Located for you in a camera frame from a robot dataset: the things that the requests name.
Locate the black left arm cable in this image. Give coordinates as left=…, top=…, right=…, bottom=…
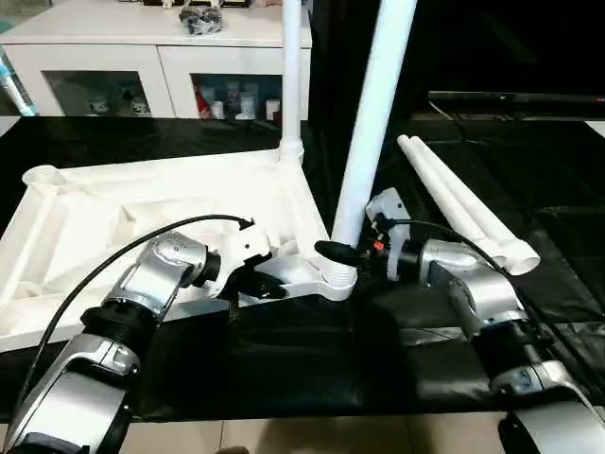
left=0, top=215, right=256, bottom=417

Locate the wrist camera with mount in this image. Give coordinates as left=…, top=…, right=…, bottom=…
left=216, top=227, right=277, bottom=289
left=366, top=187, right=410, bottom=237

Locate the white plastic table top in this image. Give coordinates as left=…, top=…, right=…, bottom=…
left=0, top=149, right=360, bottom=353

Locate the white plastic table leg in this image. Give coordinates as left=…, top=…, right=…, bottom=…
left=397, top=135, right=516, bottom=275
left=321, top=0, right=419, bottom=289
left=408, top=135, right=541, bottom=276
left=280, top=0, right=305, bottom=166

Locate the black bundle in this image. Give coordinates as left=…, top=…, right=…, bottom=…
left=180, top=4, right=226, bottom=37

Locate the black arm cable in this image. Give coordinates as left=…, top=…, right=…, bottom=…
left=376, top=218, right=605, bottom=379
left=0, top=215, right=256, bottom=417

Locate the black flat bar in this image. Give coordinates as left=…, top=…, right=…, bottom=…
left=428, top=91, right=605, bottom=108

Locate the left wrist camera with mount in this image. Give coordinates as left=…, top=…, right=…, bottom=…
left=216, top=227, right=277, bottom=289

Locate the black work mat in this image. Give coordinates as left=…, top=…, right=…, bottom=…
left=0, top=113, right=605, bottom=422

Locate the white cabinet with glass doors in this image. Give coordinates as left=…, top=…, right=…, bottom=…
left=0, top=0, right=313, bottom=122

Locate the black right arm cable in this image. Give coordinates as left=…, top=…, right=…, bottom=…
left=376, top=218, right=605, bottom=379

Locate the teal plastic tube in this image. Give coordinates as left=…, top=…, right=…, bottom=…
left=0, top=47, right=39, bottom=117

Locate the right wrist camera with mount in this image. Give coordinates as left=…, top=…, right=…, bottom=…
left=366, top=187, right=410, bottom=237

